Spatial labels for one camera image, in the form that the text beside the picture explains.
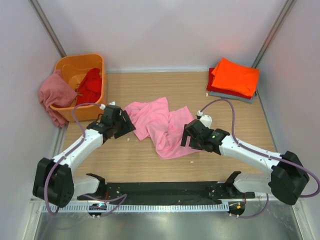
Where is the pink t-shirt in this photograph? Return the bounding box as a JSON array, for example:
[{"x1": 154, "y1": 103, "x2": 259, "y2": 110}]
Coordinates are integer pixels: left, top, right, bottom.
[{"x1": 125, "y1": 97, "x2": 198, "y2": 160}]

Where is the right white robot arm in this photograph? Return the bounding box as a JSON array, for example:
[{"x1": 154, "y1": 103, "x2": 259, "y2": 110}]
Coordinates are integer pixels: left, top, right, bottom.
[{"x1": 181, "y1": 119, "x2": 310, "y2": 206}]

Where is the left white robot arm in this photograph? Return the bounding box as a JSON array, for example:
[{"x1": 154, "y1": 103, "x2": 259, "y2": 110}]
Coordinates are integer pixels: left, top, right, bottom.
[{"x1": 32, "y1": 104, "x2": 136, "y2": 208}]

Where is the red shirt in basket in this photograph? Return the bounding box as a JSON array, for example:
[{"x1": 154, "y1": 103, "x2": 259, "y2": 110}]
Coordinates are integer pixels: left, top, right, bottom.
[{"x1": 76, "y1": 68, "x2": 102, "y2": 105}]

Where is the folded red t-shirt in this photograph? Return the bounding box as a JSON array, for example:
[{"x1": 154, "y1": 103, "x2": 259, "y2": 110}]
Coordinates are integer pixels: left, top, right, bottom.
[{"x1": 206, "y1": 67, "x2": 256, "y2": 100}]

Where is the folded grey t-shirt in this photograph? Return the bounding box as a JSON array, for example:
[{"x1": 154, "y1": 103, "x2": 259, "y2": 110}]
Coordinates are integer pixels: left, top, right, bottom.
[{"x1": 208, "y1": 91, "x2": 255, "y2": 104}]

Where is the dusty pink shirt on basket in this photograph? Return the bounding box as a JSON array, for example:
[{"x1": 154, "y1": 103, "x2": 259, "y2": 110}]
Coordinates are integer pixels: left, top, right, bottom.
[{"x1": 38, "y1": 69, "x2": 77, "y2": 128}]

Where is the folded orange t-shirt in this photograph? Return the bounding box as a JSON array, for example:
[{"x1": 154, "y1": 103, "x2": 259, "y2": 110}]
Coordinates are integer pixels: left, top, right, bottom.
[{"x1": 209, "y1": 57, "x2": 260, "y2": 99}]

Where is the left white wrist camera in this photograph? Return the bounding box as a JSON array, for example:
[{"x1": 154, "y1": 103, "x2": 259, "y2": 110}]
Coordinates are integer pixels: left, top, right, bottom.
[{"x1": 99, "y1": 101, "x2": 116, "y2": 110}]

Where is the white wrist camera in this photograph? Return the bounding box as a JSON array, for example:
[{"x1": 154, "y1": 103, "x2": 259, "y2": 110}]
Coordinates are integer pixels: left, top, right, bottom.
[
  {"x1": 99, "y1": 101, "x2": 116, "y2": 110},
  {"x1": 196, "y1": 110, "x2": 213, "y2": 129}
]

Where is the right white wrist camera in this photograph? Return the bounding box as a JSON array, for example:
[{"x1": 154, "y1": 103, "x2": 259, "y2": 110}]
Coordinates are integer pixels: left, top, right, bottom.
[{"x1": 196, "y1": 110, "x2": 213, "y2": 129}]

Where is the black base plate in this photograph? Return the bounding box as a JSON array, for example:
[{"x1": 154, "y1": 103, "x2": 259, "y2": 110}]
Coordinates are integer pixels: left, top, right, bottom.
[{"x1": 76, "y1": 181, "x2": 256, "y2": 206}]

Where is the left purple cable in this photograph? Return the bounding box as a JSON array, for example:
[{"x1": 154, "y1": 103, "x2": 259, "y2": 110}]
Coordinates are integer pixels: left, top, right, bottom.
[{"x1": 43, "y1": 102, "x2": 128, "y2": 217}]

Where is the white slotted cable duct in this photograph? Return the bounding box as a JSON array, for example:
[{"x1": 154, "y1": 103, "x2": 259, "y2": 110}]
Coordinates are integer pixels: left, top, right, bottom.
[{"x1": 41, "y1": 202, "x2": 230, "y2": 213}]

